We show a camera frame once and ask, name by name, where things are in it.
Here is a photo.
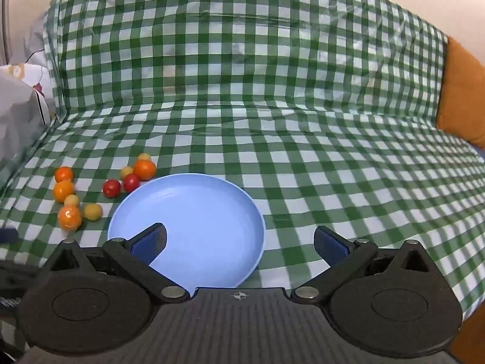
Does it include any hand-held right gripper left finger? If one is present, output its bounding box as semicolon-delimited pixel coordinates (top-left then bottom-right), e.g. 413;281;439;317
40;223;190;304

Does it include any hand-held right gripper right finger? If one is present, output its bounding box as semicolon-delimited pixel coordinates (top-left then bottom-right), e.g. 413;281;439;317
291;225;436;305

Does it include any red cherry tomato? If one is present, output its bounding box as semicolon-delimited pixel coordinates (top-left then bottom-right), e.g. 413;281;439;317
123;174;142;194
102;179;122;199

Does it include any blue plate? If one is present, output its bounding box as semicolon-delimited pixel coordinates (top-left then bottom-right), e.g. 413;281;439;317
108;173;266;289

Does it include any green white checked cloth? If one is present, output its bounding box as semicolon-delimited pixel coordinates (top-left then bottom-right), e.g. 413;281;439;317
0;0;479;361

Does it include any white printed bedding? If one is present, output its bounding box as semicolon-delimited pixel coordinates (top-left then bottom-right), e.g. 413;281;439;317
9;5;52;69

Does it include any orange cushion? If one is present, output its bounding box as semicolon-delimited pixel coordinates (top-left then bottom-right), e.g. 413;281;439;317
436;36;485;145

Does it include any grey striped curtain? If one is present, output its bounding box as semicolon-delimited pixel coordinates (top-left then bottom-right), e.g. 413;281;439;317
0;0;13;65

